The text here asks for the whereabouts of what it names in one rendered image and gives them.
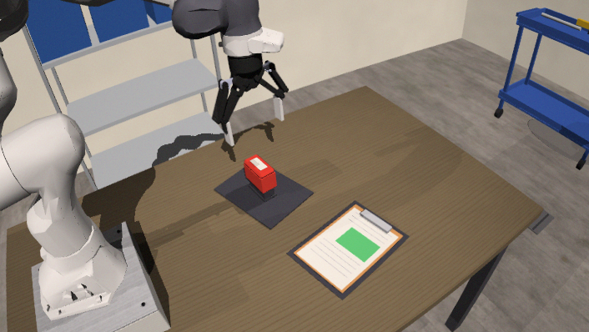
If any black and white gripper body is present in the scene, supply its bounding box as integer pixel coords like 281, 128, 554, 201
228, 53, 264, 92

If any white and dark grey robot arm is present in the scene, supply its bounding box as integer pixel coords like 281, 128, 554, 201
0, 0, 284, 320

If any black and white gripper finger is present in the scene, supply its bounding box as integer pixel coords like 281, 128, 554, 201
212, 78, 250, 146
253, 60, 289, 121

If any red self-inking stamp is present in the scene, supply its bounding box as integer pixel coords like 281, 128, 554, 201
244, 154, 277, 202

